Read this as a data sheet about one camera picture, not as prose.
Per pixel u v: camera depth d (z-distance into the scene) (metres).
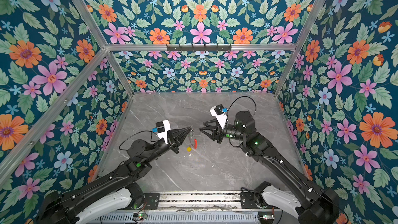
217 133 0.57
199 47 0.93
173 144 0.56
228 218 0.77
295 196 0.52
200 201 0.75
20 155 0.51
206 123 0.66
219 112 0.56
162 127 0.53
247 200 0.73
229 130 0.58
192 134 0.62
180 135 0.59
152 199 0.74
